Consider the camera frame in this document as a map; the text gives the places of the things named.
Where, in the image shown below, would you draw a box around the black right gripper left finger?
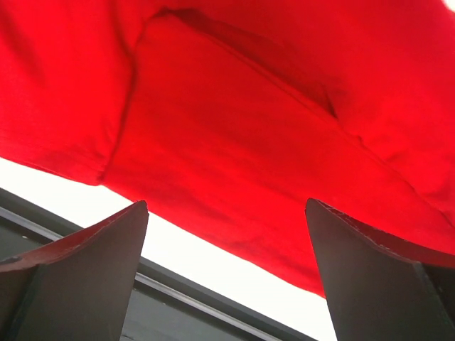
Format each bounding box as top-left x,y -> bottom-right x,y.
1,201 -> 148,340

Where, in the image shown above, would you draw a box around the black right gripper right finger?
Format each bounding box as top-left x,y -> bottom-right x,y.
305,199 -> 454,340

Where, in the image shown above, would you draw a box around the red t shirt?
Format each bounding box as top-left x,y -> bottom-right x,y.
1,1 -> 454,295

